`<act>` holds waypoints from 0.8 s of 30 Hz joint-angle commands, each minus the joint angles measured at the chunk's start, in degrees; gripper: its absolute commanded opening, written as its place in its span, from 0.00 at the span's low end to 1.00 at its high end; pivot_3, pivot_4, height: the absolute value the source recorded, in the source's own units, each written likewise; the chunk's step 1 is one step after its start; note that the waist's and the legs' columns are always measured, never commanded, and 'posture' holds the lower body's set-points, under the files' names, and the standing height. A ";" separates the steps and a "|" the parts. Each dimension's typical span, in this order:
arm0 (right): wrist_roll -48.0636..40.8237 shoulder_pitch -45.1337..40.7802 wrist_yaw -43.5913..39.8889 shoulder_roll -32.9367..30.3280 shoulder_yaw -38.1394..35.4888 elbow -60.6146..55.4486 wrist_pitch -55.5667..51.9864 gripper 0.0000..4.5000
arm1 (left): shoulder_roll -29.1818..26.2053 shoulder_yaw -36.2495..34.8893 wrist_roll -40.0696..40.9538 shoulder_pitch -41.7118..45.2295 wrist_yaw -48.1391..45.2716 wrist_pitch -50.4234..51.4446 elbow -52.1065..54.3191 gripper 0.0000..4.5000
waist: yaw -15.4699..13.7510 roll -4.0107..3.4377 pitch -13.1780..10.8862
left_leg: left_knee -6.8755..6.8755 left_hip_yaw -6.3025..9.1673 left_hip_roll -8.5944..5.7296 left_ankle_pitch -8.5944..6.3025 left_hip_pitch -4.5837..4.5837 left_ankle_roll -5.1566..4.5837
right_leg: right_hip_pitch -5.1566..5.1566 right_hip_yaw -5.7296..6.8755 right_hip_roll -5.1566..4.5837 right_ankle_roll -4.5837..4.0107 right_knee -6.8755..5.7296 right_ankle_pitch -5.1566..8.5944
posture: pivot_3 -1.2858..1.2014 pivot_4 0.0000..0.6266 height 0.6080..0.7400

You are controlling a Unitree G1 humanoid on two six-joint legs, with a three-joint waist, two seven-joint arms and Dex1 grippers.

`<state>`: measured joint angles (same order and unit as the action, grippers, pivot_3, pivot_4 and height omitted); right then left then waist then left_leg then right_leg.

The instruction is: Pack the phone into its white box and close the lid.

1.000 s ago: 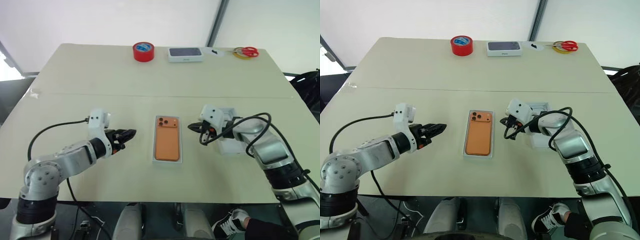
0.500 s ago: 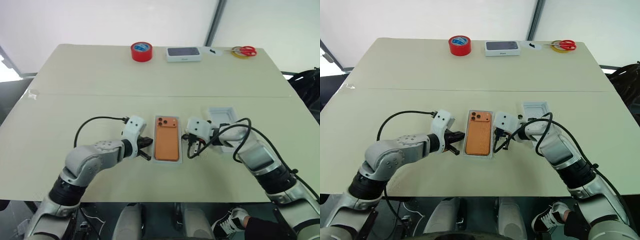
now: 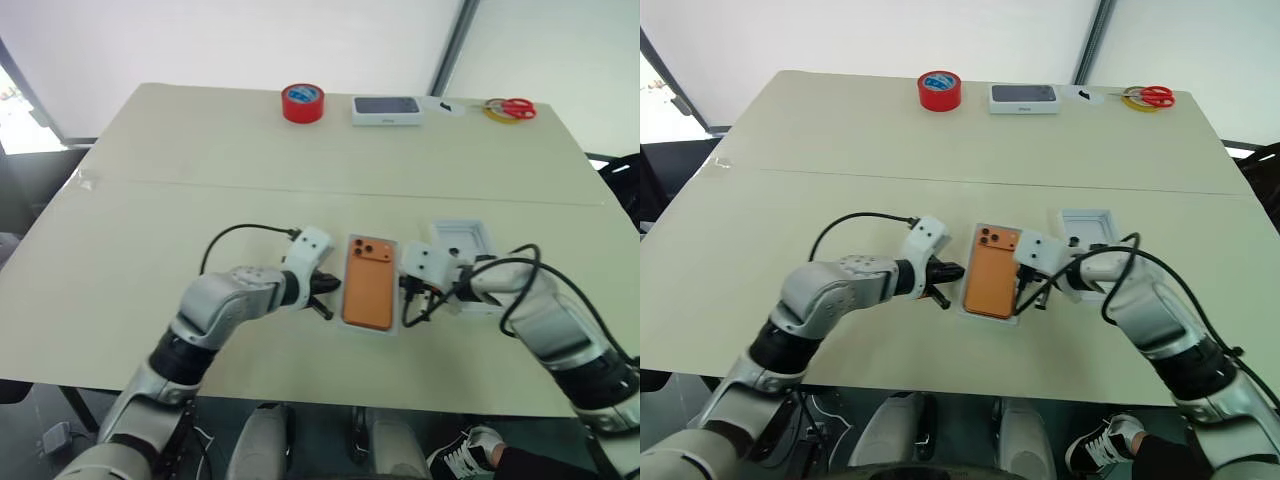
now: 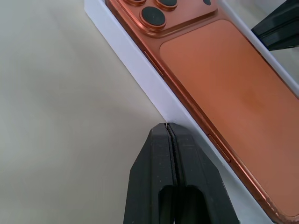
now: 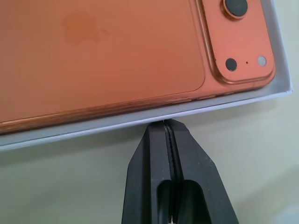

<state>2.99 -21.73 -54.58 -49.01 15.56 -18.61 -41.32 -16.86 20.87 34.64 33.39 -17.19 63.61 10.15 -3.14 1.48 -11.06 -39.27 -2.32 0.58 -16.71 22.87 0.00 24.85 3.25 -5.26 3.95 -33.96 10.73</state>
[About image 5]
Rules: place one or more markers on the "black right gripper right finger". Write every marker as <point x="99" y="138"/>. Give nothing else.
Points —
<point x="194" y="172"/>

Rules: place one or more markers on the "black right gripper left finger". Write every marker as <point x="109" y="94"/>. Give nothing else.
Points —
<point x="149" y="163"/>

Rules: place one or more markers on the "orange smartphone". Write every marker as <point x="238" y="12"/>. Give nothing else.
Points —
<point x="130" y="56"/>

